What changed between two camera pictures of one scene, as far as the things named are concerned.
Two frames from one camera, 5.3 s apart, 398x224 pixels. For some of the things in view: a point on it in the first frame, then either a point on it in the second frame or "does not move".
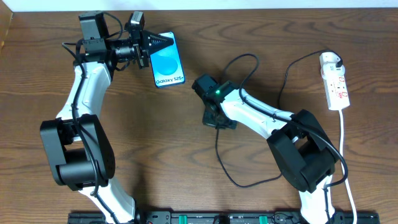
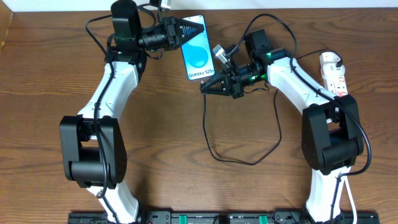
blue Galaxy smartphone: [166, 65] to [197, 53]
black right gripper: [216, 121] to [235, 84]
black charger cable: [339, 63] to [278, 110]
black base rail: [226, 217] does not move
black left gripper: [142, 48] to [171, 33]
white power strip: [334, 81] does not move
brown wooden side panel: [6, 15] does not move
